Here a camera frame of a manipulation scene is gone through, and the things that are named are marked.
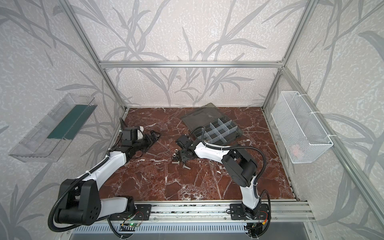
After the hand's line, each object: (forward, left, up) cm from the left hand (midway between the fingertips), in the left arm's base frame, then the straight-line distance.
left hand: (160, 133), depth 87 cm
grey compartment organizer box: (+12, -37, -12) cm, 41 cm away
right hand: (-5, -15, -11) cm, 19 cm away
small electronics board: (-44, +11, -16) cm, 48 cm away
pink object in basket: (-13, -71, +7) cm, 73 cm away
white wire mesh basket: (-15, -67, +21) cm, 72 cm away
